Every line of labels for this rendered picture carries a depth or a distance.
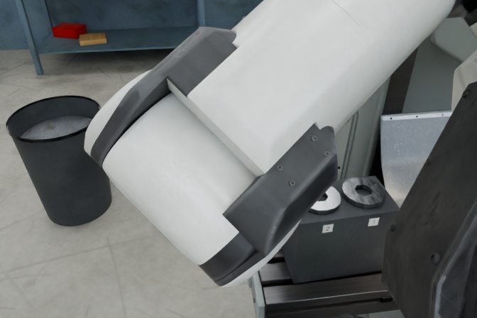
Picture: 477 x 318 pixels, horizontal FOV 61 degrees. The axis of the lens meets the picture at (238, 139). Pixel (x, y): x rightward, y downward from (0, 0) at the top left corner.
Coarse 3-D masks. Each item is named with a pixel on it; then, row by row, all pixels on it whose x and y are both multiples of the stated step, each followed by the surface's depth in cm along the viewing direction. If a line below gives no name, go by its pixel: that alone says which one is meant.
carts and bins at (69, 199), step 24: (72, 96) 235; (24, 120) 225; (48, 120) 235; (72, 120) 235; (24, 144) 199; (48, 144) 198; (72, 144) 204; (48, 168) 207; (72, 168) 211; (96, 168) 223; (48, 192) 218; (72, 192) 219; (96, 192) 230; (48, 216) 238; (72, 216) 229; (96, 216) 237
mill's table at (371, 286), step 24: (264, 288) 89; (288, 288) 89; (312, 288) 89; (336, 288) 89; (360, 288) 89; (384, 288) 89; (264, 312) 88; (288, 312) 89; (312, 312) 90; (336, 312) 91; (360, 312) 92
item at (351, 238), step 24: (336, 192) 86; (360, 192) 88; (384, 192) 86; (312, 216) 82; (336, 216) 82; (360, 216) 82; (384, 216) 83; (288, 240) 90; (312, 240) 83; (336, 240) 84; (360, 240) 86; (384, 240) 87; (288, 264) 92; (312, 264) 87; (336, 264) 89; (360, 264) 90
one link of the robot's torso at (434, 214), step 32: (448, 128) 33; (448, 160) 29; (416, 192) 32; (448, 192) 27; (416, 224) 29; (448, 224) 24; (384, 256) 34; (416, 256) 26; (448, 256) 22; (416, 288) 25; (448, 288) 22
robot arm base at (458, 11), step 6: (462, 0) 29; (468, 0) 29; (474, 0) 29; (456, 6) 30; (462, 6) 30; (468, 6) 30; (474, 6) 31; (456, 12) 31; (462, 12) 31; (468, 12) 32
